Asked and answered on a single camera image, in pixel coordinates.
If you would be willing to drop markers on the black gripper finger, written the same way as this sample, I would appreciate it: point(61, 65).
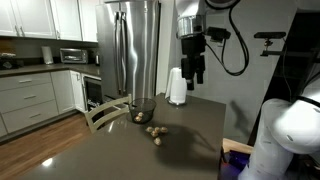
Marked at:
point(190, 84)
point(200, 77)

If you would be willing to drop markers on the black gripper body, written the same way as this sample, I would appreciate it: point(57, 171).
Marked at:
point(194, 61)

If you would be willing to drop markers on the clear snack packet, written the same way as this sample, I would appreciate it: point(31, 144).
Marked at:
point(157, 129)
point(164, 130)
point(157, 141)
point(149, 129)
point(154, 134)

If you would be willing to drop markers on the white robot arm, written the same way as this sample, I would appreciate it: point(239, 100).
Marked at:
point(285, 128)

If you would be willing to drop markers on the packet in bin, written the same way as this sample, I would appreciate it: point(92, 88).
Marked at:
point(139, 117)

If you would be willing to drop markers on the white paper towel roll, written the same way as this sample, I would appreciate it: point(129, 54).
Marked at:
point(176, 87)

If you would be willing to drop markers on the beige wooden chair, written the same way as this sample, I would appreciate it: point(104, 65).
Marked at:
point(121, 106)

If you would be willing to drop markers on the stainless steel refrigerator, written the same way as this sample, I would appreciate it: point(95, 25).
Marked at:
point(128, 34)

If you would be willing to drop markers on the silver toaster oven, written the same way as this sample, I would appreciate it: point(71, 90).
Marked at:
point(74, 56)

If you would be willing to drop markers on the white upper kitchen cabinets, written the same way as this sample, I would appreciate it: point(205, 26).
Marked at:
point(73, 20)

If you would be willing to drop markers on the white countertop container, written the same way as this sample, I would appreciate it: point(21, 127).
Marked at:
point(47, 55)

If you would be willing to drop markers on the grey lower kitchen cabinets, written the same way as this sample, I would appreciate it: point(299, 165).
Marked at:
point(33, 99)

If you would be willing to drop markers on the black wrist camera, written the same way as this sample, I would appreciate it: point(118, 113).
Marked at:
point(217, 34)

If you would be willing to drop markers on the black wire mesh bin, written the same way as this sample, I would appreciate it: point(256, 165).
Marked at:
point(145, 105)

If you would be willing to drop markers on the black camera on stand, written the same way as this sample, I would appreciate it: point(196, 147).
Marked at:
point(267, 37)

